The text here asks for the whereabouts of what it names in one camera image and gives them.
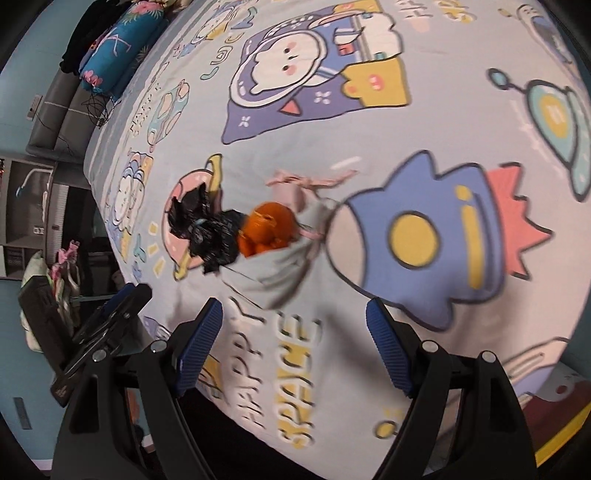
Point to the pink bow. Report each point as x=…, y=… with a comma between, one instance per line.
x=64, y=258

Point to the black plastic bag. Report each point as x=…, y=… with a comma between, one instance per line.
x=203, y=235

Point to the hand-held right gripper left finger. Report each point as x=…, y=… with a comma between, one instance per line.
x=201, y=346

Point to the grey wall plate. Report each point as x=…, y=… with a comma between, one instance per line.
x=21, y=413

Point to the dark red bed base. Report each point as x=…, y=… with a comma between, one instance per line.
x=558, y=406

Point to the dark bedside cabinet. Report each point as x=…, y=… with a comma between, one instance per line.
x=27, y=207

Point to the grey padded headboard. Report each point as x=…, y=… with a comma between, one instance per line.
x=55, y=129

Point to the cartoon printed bedsheet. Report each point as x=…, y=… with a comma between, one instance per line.
x=415, y=138

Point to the large orange peel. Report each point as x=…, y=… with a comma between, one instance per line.
x=268, y=226

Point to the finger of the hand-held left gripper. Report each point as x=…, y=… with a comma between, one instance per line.
x=131, y=300
x=94, y=323

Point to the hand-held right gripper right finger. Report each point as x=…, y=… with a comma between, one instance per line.
x=388, y=346

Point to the blue floral pillow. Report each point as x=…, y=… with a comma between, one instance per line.
x=115, y=50

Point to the wall socket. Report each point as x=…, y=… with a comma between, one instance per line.
x=33, y=107

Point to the black cloth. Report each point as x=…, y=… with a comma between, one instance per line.
x=78, y=41

